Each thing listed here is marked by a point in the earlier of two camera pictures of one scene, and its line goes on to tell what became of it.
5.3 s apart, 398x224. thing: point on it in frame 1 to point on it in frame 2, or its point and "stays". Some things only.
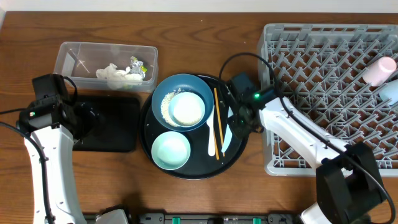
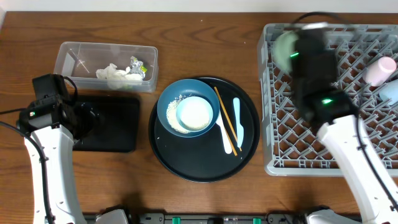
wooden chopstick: (216, 147) to (231, 143)
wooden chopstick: (220, 127) to (227, 117)
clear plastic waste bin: (108, 67) stays
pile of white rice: (165, 107) to (171, 112)
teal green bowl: (170, 150) to (283, 46)
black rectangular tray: (117, 129) stays
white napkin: (117, 79) stays
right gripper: (241, 131) to (332, 72)
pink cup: (379, 71) stays
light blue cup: (390, 91) stays
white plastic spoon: (211, 142) to (227, 141)
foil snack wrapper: (137, 66) stays
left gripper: (89, 112) stays
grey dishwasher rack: (319, 68) stays
